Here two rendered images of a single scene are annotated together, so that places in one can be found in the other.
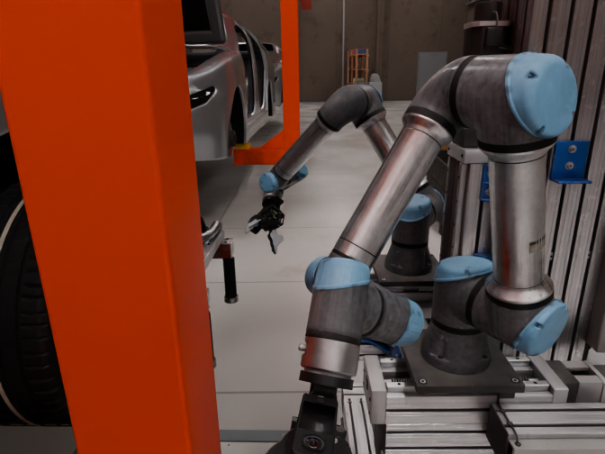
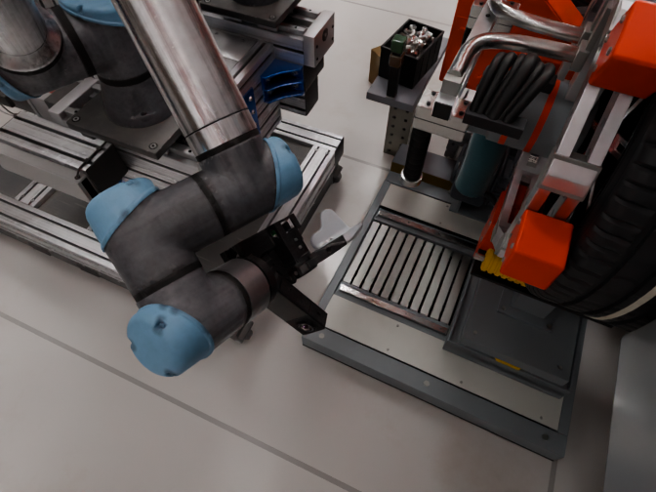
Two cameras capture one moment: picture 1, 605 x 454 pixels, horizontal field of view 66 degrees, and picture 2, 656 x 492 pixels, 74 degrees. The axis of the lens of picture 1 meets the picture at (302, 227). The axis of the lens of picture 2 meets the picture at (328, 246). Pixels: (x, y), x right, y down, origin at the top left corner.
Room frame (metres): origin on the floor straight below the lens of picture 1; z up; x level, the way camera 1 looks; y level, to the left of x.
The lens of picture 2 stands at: (1.93, 0.31, 1.43)
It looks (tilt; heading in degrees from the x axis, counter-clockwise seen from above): 57 degrees down; 204
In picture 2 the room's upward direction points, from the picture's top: straight up
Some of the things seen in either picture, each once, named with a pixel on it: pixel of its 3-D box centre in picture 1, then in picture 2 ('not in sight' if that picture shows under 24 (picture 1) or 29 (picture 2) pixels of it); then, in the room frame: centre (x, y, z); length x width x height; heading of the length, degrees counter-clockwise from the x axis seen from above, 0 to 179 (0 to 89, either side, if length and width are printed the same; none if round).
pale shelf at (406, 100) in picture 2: not in sight; (410, 66); (0.50, 0.02, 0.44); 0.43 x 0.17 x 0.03; 178
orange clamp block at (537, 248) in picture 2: not in sight; (535, 249); (1.46, 0.46, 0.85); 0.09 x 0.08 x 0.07; 178
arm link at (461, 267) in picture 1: (464, 288); not in sight; (0.89, -0.34, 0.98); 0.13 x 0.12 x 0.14; 31
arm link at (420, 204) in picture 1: (411, 217); (106, 28); (1.40, -0.35, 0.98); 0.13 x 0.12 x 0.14; 149
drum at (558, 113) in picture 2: not in sight; (526, 112); (1.14, 0.40, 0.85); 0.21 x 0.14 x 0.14; 88
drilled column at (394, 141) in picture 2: not in sight; (404, 111); (0.47, 0.02, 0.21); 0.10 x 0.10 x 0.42; 88
